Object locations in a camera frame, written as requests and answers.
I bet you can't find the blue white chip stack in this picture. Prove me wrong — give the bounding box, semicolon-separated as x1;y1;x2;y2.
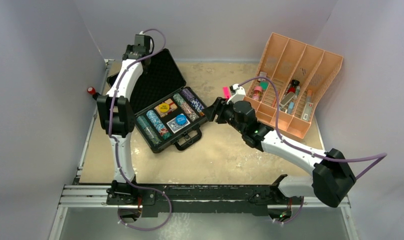
191;98;205;113

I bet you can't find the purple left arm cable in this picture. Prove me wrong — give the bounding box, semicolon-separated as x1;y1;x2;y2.
108;28;167;193

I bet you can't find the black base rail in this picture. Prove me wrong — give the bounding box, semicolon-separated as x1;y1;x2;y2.
59;183;350;220

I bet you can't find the peach plastic desk organizer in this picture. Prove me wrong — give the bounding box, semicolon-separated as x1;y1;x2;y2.
244;33;343;139

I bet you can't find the purple chip stack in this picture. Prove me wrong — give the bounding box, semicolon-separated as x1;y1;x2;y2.
181;88;195;102

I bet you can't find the teal chip stack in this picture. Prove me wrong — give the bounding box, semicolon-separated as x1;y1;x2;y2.
137;115;150;130
146;110;162;127

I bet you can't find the red black item in organizer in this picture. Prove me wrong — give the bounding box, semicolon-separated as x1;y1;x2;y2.
284;79;300;95

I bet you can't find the pink cup in organizer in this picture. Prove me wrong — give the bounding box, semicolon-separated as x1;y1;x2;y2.
251;85;263;101

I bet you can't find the light blue red chip stack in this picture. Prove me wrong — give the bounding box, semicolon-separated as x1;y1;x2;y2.
156;125;172;140

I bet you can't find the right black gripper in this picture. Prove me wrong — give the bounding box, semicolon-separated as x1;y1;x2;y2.
203;97;246;135

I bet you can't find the red emergency stop button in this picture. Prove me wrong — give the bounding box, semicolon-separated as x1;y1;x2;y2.
87;87;100;101

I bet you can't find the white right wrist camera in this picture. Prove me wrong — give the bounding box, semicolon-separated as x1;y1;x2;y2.
227;83;246;105

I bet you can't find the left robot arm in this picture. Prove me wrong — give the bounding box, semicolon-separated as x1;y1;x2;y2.
97;32;153;205

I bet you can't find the pink highlighter marker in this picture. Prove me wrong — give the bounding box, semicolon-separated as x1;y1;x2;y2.
222;86;231;100

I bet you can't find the green chip stack in case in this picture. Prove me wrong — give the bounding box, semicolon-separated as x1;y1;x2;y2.
144;126;162;146

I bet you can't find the blue round dealer button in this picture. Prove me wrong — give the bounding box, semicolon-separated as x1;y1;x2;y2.
175;114;187;126

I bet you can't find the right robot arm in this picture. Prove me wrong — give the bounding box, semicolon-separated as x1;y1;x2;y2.
203;97;356;208

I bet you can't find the yellow round button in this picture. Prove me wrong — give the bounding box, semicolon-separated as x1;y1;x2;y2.
157;102;170;114

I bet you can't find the green white chip stack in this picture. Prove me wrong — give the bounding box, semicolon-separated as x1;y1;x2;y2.
173;93;199;122

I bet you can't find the blue playing card deck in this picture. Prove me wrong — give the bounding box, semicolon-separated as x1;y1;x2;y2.
167;114;190;134

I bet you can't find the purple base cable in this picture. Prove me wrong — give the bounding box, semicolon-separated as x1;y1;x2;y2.
117;188;173;233

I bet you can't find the black poker set case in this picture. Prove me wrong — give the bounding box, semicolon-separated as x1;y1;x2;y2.
107;48;213;154

